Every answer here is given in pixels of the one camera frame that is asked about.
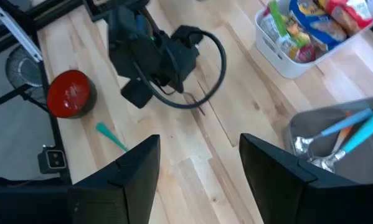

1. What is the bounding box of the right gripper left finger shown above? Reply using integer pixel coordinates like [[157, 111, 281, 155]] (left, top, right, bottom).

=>
[[68, 134, 161, 224]]

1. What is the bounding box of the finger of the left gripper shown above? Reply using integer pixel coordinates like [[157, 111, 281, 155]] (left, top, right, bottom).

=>
[[120, 79, 155, 110]]

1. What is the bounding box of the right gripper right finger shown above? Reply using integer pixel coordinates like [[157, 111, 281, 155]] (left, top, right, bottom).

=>
[[238, 133, 346, 224]]

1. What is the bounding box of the gold spoon green handle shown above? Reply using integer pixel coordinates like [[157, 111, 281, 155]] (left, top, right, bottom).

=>
[[95, 121, 130, 153]]

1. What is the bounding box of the orange handled spoon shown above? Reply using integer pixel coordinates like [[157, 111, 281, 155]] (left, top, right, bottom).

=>
[[331, 111, 354, 154]]

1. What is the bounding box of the grey handled steel spoon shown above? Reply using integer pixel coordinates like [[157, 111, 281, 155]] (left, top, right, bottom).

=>
[[293, 107, 373, 156]]

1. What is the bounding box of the yellow green ramen packet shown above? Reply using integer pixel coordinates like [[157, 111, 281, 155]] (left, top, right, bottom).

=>
[[260, 0, 317, 63]]

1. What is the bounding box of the blue ramen packet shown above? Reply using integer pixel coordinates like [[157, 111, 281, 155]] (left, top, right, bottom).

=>
[[288, 0, 348, 52]]

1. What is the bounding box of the red and black bowl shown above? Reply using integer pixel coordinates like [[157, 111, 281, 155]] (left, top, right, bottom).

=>
[[46, 69, 98, 119]]

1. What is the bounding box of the grey plastic bin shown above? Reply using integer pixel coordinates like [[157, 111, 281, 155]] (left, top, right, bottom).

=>
[[282, 95, 373, 185]]

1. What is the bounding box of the round metal mesh object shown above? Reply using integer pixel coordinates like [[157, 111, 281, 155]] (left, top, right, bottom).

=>
[[4, 45, 47, 104]]

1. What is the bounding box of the white plastic bin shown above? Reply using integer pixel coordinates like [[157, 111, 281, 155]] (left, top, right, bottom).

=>
[[254, 0, 373, 80]]

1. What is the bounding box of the silver aluminium extrusion bar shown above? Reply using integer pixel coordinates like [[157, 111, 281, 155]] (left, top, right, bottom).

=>
[[0, 6, 44, 63]]

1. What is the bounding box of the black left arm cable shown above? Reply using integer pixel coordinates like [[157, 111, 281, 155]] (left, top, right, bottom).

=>
[[131, 25, 227, 110]]

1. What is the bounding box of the black table-level camera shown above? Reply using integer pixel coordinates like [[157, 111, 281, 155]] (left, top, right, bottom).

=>
[[37, 145, 68, 175]]

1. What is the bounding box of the black table frame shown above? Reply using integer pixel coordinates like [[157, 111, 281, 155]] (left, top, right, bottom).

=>
[[0, 0, 84, 187]]

